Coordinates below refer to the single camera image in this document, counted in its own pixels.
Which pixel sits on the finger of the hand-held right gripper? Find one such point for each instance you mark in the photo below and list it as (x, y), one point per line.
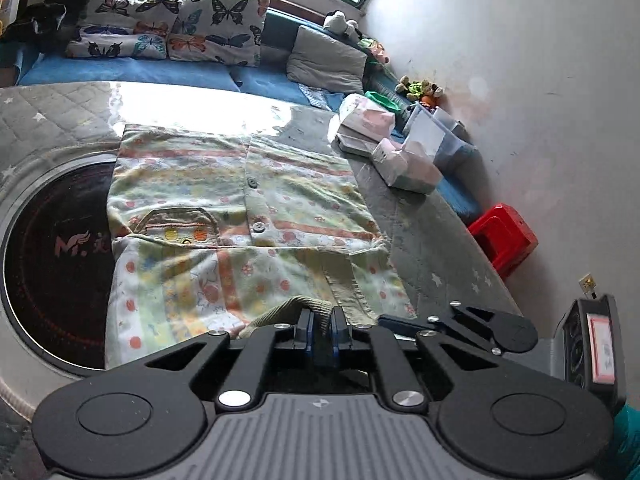
(400, 322)

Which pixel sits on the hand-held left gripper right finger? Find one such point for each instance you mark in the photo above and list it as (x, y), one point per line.
(336, 335)

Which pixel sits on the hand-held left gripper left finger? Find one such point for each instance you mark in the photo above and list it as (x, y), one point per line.
(311, 332)

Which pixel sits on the pale green patterned baby jacket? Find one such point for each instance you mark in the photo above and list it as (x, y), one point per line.
(250, 210)

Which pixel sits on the person's right forearm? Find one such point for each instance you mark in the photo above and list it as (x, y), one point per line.
(627, 440)

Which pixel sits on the red plastic stool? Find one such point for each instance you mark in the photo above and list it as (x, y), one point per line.
(502, 237)

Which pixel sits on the pink and teal tissue pack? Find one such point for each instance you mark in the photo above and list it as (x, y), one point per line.
(407, 167)

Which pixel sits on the flat grey book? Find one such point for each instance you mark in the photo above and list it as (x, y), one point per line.
(355, 144)

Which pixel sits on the clear plastic storage box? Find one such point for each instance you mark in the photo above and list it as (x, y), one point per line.
(452, 145)

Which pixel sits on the green bowl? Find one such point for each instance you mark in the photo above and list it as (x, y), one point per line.
(382, 100)

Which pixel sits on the small colourful plush toy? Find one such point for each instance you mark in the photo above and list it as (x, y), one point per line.
(417, 91)

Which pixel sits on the light patterned cloth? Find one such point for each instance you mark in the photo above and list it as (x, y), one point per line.
(320, 97)

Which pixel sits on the round black induction cooktop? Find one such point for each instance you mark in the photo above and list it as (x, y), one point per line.
(50, 285)

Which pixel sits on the grey pillow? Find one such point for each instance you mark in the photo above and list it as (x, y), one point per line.
(327, 60)

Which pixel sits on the pink and green toy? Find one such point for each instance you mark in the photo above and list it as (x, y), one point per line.
(375, 50)

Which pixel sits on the white and black plush toy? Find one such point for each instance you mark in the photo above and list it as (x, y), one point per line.
(340, 22)

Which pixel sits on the blue cushioned bench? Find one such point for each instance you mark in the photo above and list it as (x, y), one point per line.
(150, 72)

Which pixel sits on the butterfly print pillow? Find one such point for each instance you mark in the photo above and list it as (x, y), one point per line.
(220, 30)
(125, 25)

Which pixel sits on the black cloth heap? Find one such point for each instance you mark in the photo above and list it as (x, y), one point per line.
(50, 10)

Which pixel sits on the wall socket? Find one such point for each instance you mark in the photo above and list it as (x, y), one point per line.
(588, 283)

